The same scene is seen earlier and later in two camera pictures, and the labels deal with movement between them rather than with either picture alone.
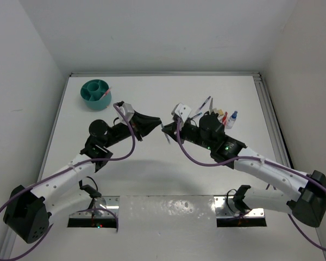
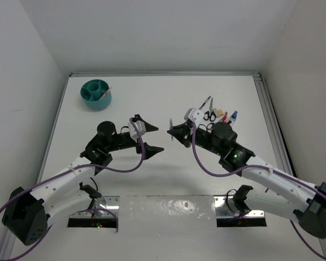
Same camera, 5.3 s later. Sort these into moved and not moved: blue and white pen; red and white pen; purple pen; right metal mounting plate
Moved: blue and white pen
Not moved: purple pen; red and white pen; right metal mounting plate
